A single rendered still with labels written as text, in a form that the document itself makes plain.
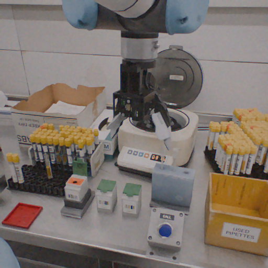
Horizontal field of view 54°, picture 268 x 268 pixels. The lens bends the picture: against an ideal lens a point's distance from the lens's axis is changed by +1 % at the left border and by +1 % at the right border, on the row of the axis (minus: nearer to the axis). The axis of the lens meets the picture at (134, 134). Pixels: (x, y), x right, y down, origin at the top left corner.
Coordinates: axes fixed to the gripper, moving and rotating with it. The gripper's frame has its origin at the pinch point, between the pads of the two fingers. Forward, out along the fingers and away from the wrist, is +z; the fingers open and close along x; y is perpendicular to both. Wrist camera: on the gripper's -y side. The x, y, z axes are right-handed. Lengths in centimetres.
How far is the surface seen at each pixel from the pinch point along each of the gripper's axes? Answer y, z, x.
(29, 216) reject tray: 17.0, 17.3, -22.0
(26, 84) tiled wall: -36, 1, -73
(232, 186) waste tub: -5.9, 9.4, 22.1
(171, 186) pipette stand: -0.2, 10.1, 8.5
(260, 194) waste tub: -7.2, 10.7, 28.5
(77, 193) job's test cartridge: 10.9, 11.3, -11.5
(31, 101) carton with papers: -18, 2, -52
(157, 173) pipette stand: 0.4, 6.9, 5.0
